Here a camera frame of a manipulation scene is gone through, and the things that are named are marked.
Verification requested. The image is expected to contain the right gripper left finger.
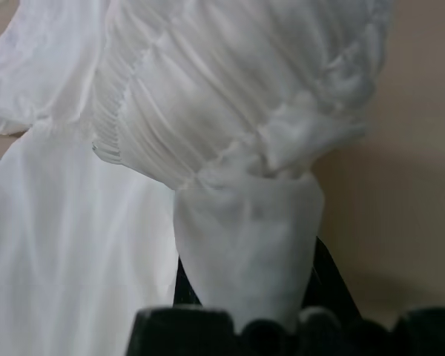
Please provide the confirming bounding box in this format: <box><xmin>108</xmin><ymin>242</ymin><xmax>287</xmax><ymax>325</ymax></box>
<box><xmin>173</xmin><ymin>255</ymin><xmax>205</xmax><ymax>309</ymax></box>

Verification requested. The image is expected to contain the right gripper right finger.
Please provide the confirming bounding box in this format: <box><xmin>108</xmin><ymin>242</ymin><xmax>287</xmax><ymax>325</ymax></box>
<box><xmin>306</xmin><ymin>235</ymin><xmax>361</xmax><ymax>320</ymax></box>

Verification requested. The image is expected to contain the white garment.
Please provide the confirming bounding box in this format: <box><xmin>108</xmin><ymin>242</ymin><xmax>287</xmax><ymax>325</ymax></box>
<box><xmin>0</xmin><ymin>0</ymin><xmax>395</xmax><ymax>356</ymax></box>

